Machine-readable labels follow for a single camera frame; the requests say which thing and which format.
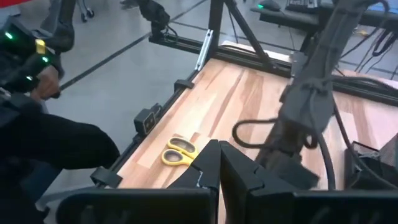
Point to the office chair caster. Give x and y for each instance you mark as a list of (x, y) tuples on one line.
[(88, 14)]

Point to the black table-level camera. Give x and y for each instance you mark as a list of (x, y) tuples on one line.
[(146, 119)]

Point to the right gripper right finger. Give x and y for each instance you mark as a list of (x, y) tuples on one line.
[(236, 186)]

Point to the black mesh desk organizer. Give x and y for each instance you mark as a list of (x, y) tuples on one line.
[(370, 168)]

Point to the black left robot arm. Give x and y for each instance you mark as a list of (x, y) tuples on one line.
[(329, 40)]

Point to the black mouse with green light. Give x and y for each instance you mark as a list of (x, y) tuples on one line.
[(269, 5)]

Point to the dark grey side desk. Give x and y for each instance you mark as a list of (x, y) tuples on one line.
[(286, 20)]

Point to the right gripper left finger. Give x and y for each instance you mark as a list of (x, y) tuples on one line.
[(192, 205)]

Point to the person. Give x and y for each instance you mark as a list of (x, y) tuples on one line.
[(62, 146)]

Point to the silver metal corner brace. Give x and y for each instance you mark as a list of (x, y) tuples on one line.
[(204, 49)]

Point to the person's hand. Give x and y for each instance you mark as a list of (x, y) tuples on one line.
[(46, 82)]

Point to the black frame clamp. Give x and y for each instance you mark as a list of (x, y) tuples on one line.
[(105, 178), (184, 84)]

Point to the black keyboard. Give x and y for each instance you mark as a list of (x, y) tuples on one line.
[(303, 5)]

